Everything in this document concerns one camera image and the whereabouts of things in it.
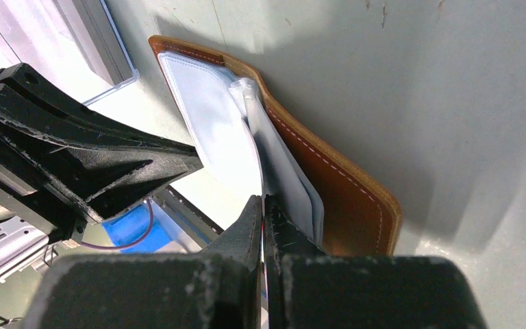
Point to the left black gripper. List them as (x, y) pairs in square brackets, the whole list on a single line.
[(56, 191)]

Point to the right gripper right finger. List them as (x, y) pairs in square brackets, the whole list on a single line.
[(307, 288)]

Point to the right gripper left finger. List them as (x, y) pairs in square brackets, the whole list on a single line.
[(218, 287)]

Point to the brown leather card holder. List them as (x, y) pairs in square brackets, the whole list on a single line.
[(249, 142)]

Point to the aluminium frame rail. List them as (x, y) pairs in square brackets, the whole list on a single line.
[(195, 223)]

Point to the clear plastic card box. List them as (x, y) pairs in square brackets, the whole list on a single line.
[(84, 55)]

